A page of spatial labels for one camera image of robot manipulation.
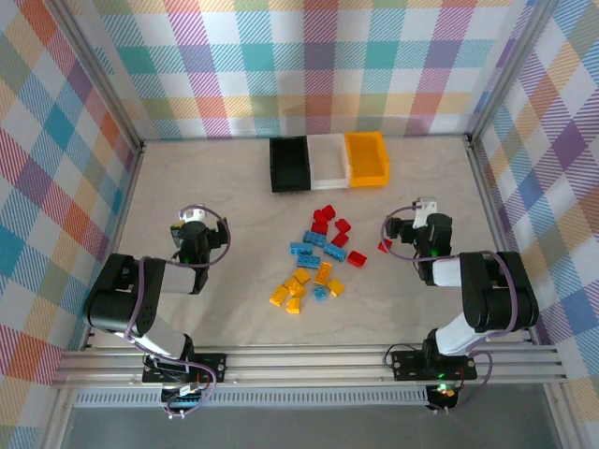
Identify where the yellow plastic bin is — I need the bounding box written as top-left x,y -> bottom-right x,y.
344,131 -> 390,189

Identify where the black plastic bin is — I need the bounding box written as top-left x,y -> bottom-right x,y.
269,135 -> 311,194

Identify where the white plastic bin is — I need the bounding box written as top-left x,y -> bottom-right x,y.
306,134 -> 352,191

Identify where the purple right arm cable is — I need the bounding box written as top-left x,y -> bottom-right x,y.
381,208 -> 523,415

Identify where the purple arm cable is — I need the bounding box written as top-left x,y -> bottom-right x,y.
381,208 -> 523,415
124,204 -> 233,420

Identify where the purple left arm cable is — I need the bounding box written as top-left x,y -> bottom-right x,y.
124,204 -> 233,420

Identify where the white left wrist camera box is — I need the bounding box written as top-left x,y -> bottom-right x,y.
179,203 -> 208,225

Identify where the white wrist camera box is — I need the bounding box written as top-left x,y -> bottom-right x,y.
410,198 -> 439,230
179,203 -> 208,225

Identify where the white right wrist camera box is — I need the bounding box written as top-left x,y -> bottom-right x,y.
410,198 -> 439,230

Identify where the aluminium side rail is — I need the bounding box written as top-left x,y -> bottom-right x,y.
80,139 -> 147,352
465,136 -> 539,345

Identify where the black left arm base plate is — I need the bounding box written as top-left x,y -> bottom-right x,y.
142,353 -> 228,385

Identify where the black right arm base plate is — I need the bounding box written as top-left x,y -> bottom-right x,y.
390,348 -> 478,381

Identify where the aluminium mounting rail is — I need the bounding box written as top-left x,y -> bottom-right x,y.
51,343 -> 570,389

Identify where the aluminium frame post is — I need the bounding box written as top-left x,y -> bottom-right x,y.
46,0 -> 145,152
465,0 -> 565,144

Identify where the grey slotted cable duct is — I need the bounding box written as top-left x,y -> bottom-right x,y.
74,390 -> 430,408

